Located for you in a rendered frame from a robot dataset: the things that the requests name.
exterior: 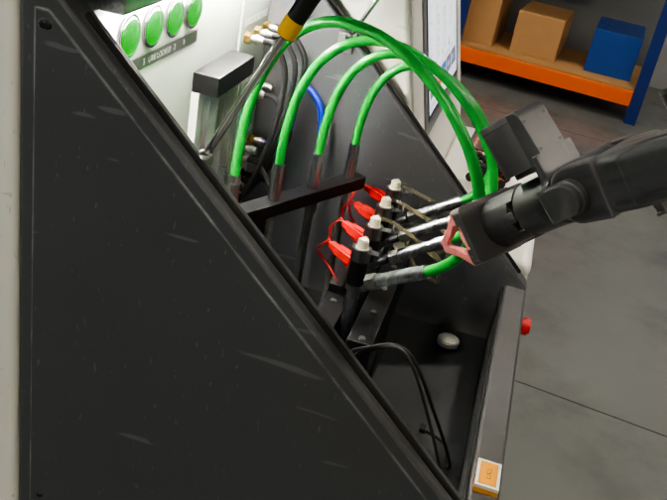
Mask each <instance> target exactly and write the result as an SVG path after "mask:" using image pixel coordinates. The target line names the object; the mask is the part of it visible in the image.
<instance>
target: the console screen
mask: <svg viewBox="0 0 667 500"><path fill-rule="evenodd" d="M422 18H423V54H425V55H426V56H428V57H429V58H430V59H432V60H433V61H434V62H436V63H437V64H438V65H440V66H441V67H442V68H443V69H445V70H446V71H447V72H448V73H450V74H451V75H452V76H454V77H455V78H456V79H458V0H422ZM434 77H435V78H436V79H437V81H438V82H439V83H440V85H441V86H442V87H443V89H444V90H445V91H446V93H447V94H448V96H450V95H451V92H450V91H449V90H448V88H447V87H446V86H445V85H444V84H443V83H442V82H441V81H440V80H439V79H438V78H437V77H436V76H435V75H434ZM442 110H443V109H442V107H441V106H440V104H439V103H438V101H437V100H436V98H435V97H434V95H433V94H432V93H431V91H430V90H429V89H428V87H427V86H426V85H425V83H424V128H425V132H426V133H427V134H428V136H429V134H430V132H431V130H432V128H433V127H434V125H435V123H436V121H437V119H438V117H439V115H440V113H441V112H442Z"/></svg>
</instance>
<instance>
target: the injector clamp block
mask: <svg viewBox="0 0 667 500"><path fill-rule="evenodd" d="M409 264H410V259H405V260H402V262H398V263H395V264H391V263H388V264H384V265H382V266H381V268H380V270H379V273H383V272H388V271H395V270H400V269H405V268H409ZM379 273H378V274H379ZM404 285H405V283H403V284H397V285H393V286H388V287H381V288H380V289H377V290H370V291H369V293H368V296H367V298H366V300H365V302H364V304H363V306H362V308H361V310H360V312H359V314H358V317H357V319H356V321H355V323H354V325H353V327H352V329H351V331H350V333H349V335H348V337H347V340H346V346H347V347H348V348H349V349H352V348H355V347H361V346H367V345H372V344H377V343H385V341H386V336H387V332H388V328H389V324H390V320H391V317H392V315H393V313H394V310H395V308H396V305H397V303H398V300H399V298H400V295H401V293H402V290H403V288H404ZM346 291H347V289H346V288H345V287H344V289H343V291H342V293H341V294H340V295H339V294H336V293H332V292H329V291H328V290H327V291H326V293H325V294H324V296H323V298H322V300H321V301H320V303H319V305H318V308H319V310H320V311H321V312H322V313H323V315H324V316H325V317H326V319H327V320H328V321H329V323H330V324H331V325H332V327H333V328H334V330H335V331H336V332H337V333H338V329H339V325H340V320H341V315H342V310H343V301H344V296H345V294H346ZM383 349H384V348H382V349H377V350H373V351H369V352H362V353H360V354H359V355H357V356H356V359H357V360H358V361H359V363H360V364H361V365H362V367H363V368H364V369H365V371H366V372H367V373H368V375H369V376H370V377H371V379H372V378H373V375H374V373H375V370H376V368H377V365H378V363H379V360H380V358H381V355H382V352H383Z"/></svg>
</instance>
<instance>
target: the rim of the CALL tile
mask: <svg viewBox="0 0 667 500"><path fill-rule="evenodd" d="M482 460H483V461H487V462H490V463H493V464H496V465H499V466H498V474H497V481H496V488H495V487H492V486H488V485H485V484H482V483H479V482H478V476H479V470H480V464H481V461H482ZM501 468H502V464H499V463H496V462H492V461H489V460H486V459H483V458H480V457H479V458H478V461H477V467H476V473H475V478H474V484H473V486H475V487H478V488H482V489H485V490H488V491H491V492H494V493H498V491H499V484H500V476H501Z"/></svg>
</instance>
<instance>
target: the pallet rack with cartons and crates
mask: <svg viewBox="0 0 667 500"><path fill-rule="evenodd" d="M512 1H513V0H461V61H463V62H467V63H473V64H477V65H481V66H484V67H488V68H492V69H495V70H499V71H502V72H506V73H510V74H513V75H517V76H521V77H524V78H528V79H532V80H535V81H539V82H543V83H546V84H550V85H554V86H557V87H561V88H564V89H568V90H572V91H575V92H578V93H582V94H585V95H589V96H593V97H596V98H600V99H604V100H607V101H611V102H615V103H618V104H622V105H626V106H628V109H627V112H626V114H625V117H624V120H623V123H625V124H629V125H632V126H634V125H635V122H636V119H637V116H638V114H639V111H640V108H641V105H642V102H643V100H644V97H645V94H646V91H647V88H648V86H649V83H650V80H651V77H652V74H653V71H654V69H655V67H656V64H657V61H658V58H659V56H660V53H661V50H662V47H663V44H664V41H665V39H666V36H667V0H665V3H664V6H663V9H662V12H661V15H660V18H659V21H658V23H657V26H656V29H655V32H654V35H653V38H652V41H651V44H650V46H649V49H648V52H647V55H646V58H645V61H644V64H643V66H638V65H635V64H636V62H637V59H638V56H639V53H640V50H641V47H642V44H643V41H644V36H645V30H646V27H644V26H640V25H636V24H632V23H628V22H623V21H619V20H615V19H612V18H608V17H604V16H601V18H600V21H599V23H598V25H597V28H596V31H595V34H594V37H593V40H592V43H591V47H590V50H589V52H588V53H585V52H582V51H578V50H574V49H570V48H566V47H565V43H566V41H567V38H568V34H569V31H570V28H571V24H572V21H573V18H574V14H575V11H573V10H569V9H565V8H561V7H557V6H553V5H549V4H545V3H541V2H537V1H531V2H530V3H529V4H527V5H526V6H525V7H524V8H522V9H521V10H520V11H519V14H518V18H517V21H516V25H515V29H514V32H513V33H509V32H505V27H506V23H507V19H508V16H509V12H510V8H511V4H512Z"/></svg>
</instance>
